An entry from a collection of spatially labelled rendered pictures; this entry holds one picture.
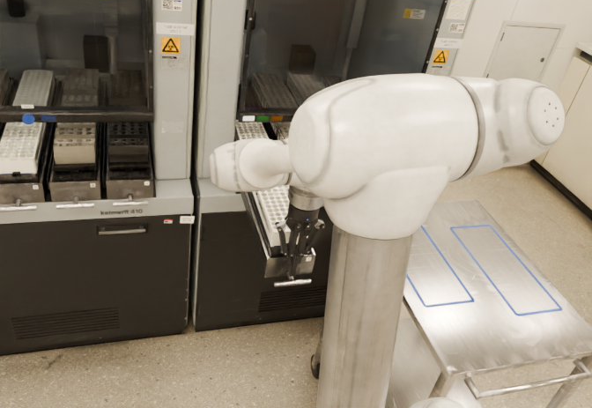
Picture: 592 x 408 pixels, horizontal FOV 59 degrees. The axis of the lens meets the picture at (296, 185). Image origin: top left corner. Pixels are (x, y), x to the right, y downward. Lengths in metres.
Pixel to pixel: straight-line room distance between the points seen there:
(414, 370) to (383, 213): 1.38
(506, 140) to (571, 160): 3.13
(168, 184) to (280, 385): 0.89
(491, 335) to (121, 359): 1.38
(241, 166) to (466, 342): 0.66
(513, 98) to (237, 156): 0.60
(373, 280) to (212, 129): 1.10
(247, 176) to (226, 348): 1.24
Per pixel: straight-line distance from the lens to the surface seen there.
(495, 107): 0.64
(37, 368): 2.21
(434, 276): 1.45
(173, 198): 1.68
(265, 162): 1.00
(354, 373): 0.74
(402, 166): 0.56
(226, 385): 2.10
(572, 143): 3.77
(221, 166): 1.07
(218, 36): 1.53
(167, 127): 1.64
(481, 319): 1.39
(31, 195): 1.67
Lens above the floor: 1.74
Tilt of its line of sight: 34 degrees down
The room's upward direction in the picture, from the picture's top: 10 degrees clockwise
